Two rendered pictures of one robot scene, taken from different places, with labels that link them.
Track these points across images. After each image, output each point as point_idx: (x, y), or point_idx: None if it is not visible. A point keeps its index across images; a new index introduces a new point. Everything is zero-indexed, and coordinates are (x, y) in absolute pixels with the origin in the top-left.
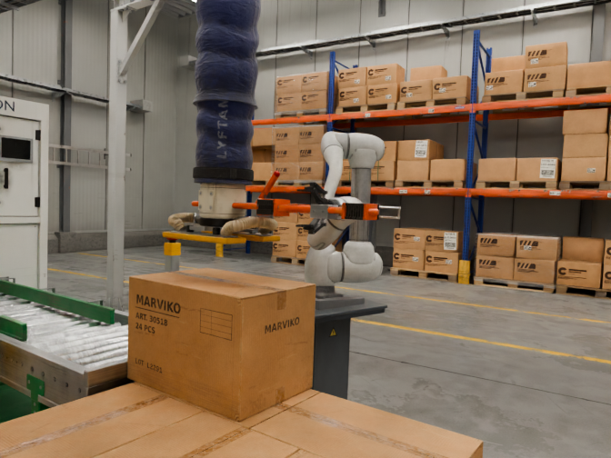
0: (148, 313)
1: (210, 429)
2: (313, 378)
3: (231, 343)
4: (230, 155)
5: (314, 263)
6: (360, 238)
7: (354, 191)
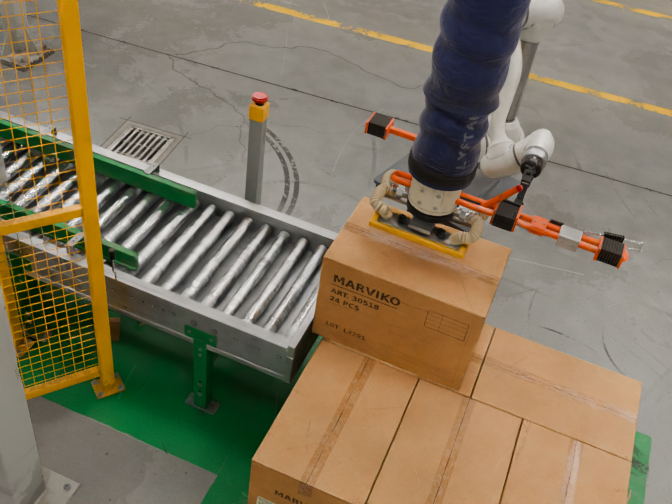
0: (351, 294)
1: (442, 405)
2: None
3: (463, 342)
4: (469, 164)
5: None
6: (509, 119)
7: None
